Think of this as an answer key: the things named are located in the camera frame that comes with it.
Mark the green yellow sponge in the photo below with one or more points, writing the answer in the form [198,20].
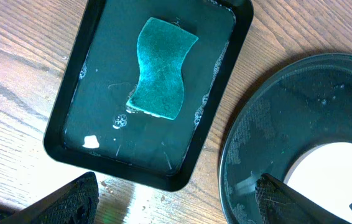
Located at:
[161,51]

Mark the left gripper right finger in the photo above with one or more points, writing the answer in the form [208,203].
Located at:
[278,203]

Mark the white plate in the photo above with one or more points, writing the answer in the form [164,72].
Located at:
[324,175]

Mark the black round tray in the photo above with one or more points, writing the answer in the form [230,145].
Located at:
[306,104]

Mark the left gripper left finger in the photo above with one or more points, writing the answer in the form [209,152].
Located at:
[76,203]

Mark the black rectangular tray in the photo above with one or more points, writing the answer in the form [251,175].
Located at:
[92,127]

